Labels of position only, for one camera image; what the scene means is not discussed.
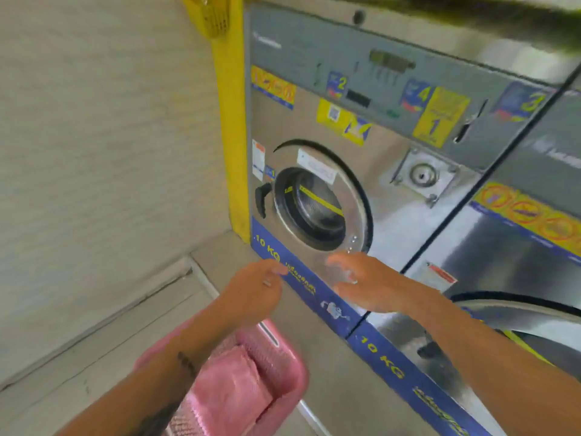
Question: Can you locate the pink plastic laundry basket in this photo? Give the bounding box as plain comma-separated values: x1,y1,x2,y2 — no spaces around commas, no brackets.
134,308,310,436

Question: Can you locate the small yellow plastic basket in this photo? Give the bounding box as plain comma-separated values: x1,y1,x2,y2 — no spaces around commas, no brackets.
179,0,232,41

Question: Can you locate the pink mesh laundry bag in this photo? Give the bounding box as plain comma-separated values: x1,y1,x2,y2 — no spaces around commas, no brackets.
168,345,275,436

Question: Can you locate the stainless steel washing machine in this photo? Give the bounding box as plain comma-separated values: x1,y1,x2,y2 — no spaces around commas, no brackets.
243,0,581,341
347,72,581,436

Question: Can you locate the person's left hand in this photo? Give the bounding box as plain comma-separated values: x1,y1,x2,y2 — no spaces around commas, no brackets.
217,258,290,331

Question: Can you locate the person's left forearm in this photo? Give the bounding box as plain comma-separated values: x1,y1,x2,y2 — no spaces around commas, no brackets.
54,299,246,436

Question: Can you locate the person's right forearm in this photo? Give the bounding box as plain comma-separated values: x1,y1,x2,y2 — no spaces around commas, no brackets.
408,290,581,436

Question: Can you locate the person's right hand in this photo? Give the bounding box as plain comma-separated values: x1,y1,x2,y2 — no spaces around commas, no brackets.
325,251,435,317

